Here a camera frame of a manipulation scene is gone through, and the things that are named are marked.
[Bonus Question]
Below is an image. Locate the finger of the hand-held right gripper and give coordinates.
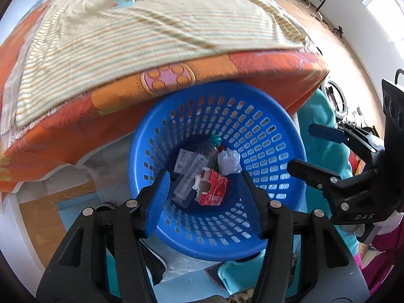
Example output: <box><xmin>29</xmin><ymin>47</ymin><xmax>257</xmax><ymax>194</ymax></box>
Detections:
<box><xmin>287</xmin><ymin>159</ymin><xmax>379</xmax><ymax>196</ymax></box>
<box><xmin>308</xmin><ymin>124</ymin><xmax>384</xmax><ymax>161</ymax></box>

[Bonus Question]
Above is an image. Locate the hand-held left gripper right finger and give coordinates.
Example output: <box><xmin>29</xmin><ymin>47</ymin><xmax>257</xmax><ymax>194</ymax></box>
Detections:
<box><xmin>241</xmin><ymin>172</ymin><xmax>371</xmax><ymax>303</ymax></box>

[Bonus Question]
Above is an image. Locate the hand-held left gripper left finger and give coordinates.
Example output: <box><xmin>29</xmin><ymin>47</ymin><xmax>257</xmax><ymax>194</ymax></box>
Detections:
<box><xmin>36</xmin><ymin>170</ymin><xmax>172</xmax><ymax>303</ymax></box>

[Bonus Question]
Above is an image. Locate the red paper carton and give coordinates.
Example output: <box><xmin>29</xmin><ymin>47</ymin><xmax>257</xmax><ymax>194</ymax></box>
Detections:
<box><xmin>193</xmin><ymin>168</ymin><xmax>228</xmax><ymax>206</ymax></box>

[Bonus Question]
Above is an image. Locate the blue plastic basket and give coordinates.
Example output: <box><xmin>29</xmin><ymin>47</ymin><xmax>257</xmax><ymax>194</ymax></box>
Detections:
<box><xmin>129</xmin><ymin>81</ymin><xmax>307</xmax><ymax>262</ymax></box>

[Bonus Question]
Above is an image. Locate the clear bottle with teal cap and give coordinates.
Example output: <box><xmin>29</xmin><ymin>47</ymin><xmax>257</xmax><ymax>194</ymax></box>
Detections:
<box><xmin>172</xmin><ymin>135</ymin><xmax>221</xmax><ymax>208</ymax></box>

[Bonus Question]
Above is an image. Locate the large white tissue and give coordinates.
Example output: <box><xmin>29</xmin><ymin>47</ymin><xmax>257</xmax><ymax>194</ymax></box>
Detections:
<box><xmin>218</xmin><ymin>148</ymin><xmax>242</xmax><ymax>175</ymax></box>

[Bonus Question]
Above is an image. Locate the person's right hand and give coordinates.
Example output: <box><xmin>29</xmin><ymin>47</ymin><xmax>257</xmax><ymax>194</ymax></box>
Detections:
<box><xmin>347</xmin><ymin>224</ymin><xmax>374</xmax><ymax>243</ymax></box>

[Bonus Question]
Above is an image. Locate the teal cloth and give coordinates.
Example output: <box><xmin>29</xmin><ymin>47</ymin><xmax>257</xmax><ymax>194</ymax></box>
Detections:
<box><xmin>298</xmin><ymin>90</ymin><xmax>352</xmax><ymax>221</ymax></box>

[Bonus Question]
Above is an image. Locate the teal plastic container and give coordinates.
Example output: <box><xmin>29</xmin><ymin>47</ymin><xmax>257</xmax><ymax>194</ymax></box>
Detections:
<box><xmin>218</xmin><ymin>249</ymin><xmax>269</xmax><ymax>294</ymax></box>

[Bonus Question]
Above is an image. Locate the clear plastic bag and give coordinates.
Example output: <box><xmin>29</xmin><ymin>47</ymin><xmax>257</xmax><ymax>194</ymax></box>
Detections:
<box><xmin>139</xmin><ymin>240</ymin><xmax>221</xmax><ymax>283</ymax></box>

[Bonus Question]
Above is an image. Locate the orange patterned blanket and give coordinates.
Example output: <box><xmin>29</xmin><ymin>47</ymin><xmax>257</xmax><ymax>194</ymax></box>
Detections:
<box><xmin>0</xmin><ymin>0</ymin><xmax>329</xmax><ymax>193</ymax></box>

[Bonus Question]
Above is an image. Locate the window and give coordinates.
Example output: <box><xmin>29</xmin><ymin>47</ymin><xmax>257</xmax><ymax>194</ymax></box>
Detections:
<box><xmin>362</xmin><ymin>0</ymin><xmax>404</xmax><ymax>43</ymax></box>

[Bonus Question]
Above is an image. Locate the yellow striped cloth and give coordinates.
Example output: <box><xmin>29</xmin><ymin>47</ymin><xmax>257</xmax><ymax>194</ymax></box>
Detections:
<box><xmin>16</xmin><ymin>0</ymin><xmax>311</xmax><ymax>127</ymax></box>

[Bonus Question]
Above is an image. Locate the white ring light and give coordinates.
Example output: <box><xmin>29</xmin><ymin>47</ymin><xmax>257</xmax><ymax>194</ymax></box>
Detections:
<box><xmin>322</xmin><ymin>77</ymin><xmax>349</xmax><ymax>120</ymax></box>

